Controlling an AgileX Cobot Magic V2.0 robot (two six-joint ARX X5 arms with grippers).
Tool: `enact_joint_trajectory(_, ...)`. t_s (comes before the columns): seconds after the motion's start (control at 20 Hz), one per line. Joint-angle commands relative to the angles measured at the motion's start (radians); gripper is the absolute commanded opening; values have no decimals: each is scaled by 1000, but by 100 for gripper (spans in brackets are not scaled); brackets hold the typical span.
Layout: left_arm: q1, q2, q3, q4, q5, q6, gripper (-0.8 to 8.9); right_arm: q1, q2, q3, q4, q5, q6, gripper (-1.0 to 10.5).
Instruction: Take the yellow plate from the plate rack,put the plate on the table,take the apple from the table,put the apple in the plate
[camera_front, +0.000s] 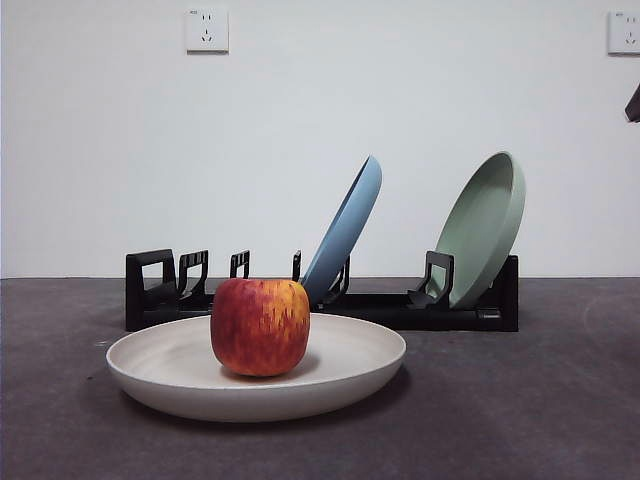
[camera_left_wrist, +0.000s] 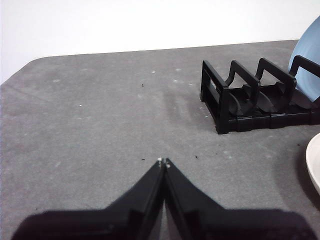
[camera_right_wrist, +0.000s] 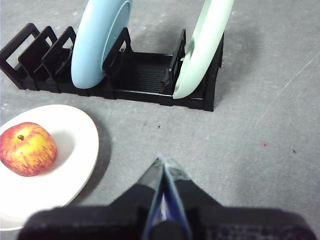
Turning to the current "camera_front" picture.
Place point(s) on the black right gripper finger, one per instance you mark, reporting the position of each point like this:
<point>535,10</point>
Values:
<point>634,109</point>

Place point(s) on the red yellow apple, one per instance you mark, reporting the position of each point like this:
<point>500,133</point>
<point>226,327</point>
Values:
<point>260,325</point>

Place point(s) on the pale yellow round plate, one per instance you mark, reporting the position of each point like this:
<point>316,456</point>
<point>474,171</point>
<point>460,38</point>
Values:
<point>160,380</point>

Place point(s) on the green round plate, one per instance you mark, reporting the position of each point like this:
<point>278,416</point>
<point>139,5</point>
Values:
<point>480,230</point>

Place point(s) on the black plate rack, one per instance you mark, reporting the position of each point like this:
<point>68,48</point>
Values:
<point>440,317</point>

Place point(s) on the blue round plate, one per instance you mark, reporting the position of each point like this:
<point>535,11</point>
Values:
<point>345,230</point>

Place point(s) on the white wall socket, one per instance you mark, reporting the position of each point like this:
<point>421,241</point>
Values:
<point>207,30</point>
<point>625,32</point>

